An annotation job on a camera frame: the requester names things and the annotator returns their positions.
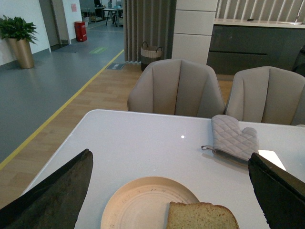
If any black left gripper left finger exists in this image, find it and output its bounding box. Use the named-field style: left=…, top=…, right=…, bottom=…
left=0, top=149, right=93, bottom=229

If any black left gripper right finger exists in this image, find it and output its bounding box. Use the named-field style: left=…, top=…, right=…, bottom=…
left=248, top=153, right=305, bottom=229

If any slice of brown bread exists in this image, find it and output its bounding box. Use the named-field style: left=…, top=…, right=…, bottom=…
left=166, top=202, right=239, bottom=229

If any grey quilted oven mitt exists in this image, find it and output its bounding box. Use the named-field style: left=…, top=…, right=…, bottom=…
left=201, top=114, right=259, bottom=162

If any beige round plate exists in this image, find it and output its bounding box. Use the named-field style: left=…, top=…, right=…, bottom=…
left=101, top=177, right=199, bottom=229

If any beige right dining chair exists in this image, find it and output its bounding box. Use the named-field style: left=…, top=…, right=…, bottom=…
left=225, top=66, right=305, bottom=125

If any beige dining chair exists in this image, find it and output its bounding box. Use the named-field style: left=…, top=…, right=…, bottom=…
left=225, top=66, right=305, bottom=125
left=127, top=59, right=225, bottom=118

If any beige left dining chair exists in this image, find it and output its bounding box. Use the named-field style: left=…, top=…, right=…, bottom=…
left=127, top=59, right=225, bottom=118

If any grey kitchen counter cabinet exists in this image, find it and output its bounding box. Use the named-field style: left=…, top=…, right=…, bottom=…
left=207, top=20, right=305, bottom=75

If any gold plant pot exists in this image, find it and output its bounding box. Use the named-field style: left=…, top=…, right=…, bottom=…
left=8, top=38, right=34, bottom=69

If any red bin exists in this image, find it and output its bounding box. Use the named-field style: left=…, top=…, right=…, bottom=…
left=74, top=21, right=87, bottom=42

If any green potted plant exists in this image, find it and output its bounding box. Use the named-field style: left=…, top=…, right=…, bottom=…
left=0, top=15, right=37, bottom=44

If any woven basket with handles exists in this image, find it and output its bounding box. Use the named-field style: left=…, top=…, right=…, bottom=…
left=140, top=42, right=163, bottom=71

